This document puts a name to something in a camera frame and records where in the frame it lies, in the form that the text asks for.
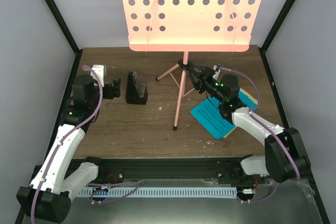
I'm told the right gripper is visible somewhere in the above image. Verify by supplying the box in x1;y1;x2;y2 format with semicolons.
188;65;225;104

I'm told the black metronome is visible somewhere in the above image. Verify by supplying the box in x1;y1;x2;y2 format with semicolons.
125;71;148;105

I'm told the blue sheet music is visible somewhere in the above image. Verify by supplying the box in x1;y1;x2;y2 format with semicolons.
189;89;253;140

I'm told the yellow sheet music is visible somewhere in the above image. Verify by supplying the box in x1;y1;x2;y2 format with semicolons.
223;89;258;138

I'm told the pink music stand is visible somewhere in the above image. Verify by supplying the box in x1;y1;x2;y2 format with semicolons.
117;0;271;131

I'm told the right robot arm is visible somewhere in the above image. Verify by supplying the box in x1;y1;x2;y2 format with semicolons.
187;63;311;184

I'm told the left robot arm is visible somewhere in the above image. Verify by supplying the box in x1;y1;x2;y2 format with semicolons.
16;74;121;223

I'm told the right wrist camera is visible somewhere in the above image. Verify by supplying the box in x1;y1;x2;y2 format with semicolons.
213;64;222;80

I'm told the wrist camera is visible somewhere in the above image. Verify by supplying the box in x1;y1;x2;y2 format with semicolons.
213;64;222;80
91;65;107;87

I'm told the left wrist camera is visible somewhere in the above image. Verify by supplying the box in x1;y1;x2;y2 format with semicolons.
91;65;107;87

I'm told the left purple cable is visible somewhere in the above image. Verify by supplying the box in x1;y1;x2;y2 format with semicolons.
30;65;103;224

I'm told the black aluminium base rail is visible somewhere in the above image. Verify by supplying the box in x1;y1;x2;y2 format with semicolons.
34;157;312;185

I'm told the light blue slotted cable duct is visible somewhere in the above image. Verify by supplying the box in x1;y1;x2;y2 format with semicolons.
78;187;237;199

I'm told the left black frame post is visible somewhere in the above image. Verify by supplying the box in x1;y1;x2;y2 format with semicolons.
28;0;80;54

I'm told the black frame post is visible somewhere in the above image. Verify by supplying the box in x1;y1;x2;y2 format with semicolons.
28;0;80;54
261;0;312;51

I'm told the right black frame post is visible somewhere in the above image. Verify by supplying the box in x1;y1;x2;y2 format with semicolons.
261;0;312;51

